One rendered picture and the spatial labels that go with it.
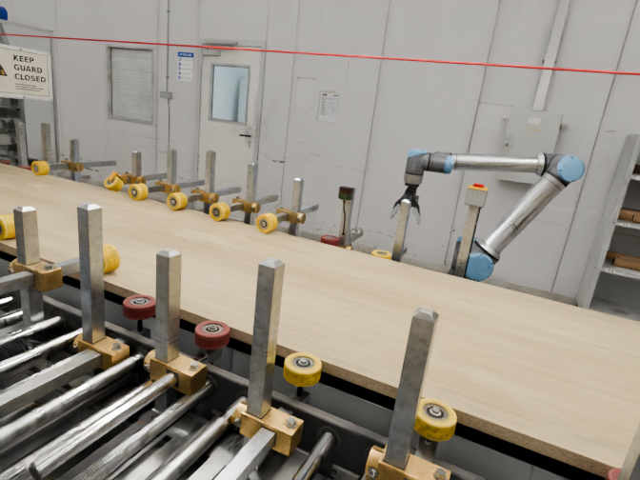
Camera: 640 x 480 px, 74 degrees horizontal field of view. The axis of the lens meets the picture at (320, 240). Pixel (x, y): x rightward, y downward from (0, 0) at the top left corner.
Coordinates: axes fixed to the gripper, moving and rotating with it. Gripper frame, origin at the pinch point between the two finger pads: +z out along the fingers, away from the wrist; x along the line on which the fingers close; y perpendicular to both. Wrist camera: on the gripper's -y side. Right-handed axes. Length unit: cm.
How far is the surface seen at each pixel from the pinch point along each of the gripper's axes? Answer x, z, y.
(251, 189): 65, -10, -42
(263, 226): 45, 1, -61
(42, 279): 48, -2, -151
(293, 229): 40, 4, -41
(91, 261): 32, -10, -150
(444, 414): -46, 3, -136
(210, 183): 90, -8, -42
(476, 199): -35, -24, -42
